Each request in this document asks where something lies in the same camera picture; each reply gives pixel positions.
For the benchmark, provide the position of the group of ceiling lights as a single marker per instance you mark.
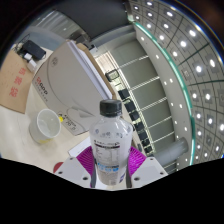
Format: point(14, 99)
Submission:
point(198, 68)

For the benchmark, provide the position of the white paper cup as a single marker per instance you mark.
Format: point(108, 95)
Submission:
point(45, 126)

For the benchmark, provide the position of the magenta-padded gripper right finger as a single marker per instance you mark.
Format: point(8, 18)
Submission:
point(140, 160)

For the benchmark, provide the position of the black power adapter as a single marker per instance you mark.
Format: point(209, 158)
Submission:
point(33, 49)

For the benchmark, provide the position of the large white cardboard box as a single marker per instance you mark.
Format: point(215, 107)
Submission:
point(66, 90)

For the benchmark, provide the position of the row of black office chairs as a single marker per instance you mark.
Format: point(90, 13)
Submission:
point(133, 115)

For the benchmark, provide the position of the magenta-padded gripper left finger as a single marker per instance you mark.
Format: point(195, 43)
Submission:
point(83, 160)

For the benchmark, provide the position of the clear plastic water bottle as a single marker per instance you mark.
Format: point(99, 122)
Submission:
point(111, 146)

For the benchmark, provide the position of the brown paper envelope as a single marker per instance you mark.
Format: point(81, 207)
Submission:
point(15, 83)

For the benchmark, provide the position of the white paper sheet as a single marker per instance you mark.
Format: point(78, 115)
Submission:
point(80, 146)

